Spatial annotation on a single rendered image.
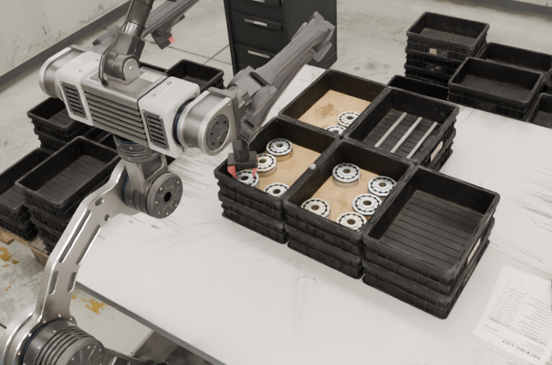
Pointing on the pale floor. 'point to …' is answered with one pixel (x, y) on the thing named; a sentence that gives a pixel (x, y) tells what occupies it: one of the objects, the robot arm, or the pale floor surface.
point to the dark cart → (278, 6)
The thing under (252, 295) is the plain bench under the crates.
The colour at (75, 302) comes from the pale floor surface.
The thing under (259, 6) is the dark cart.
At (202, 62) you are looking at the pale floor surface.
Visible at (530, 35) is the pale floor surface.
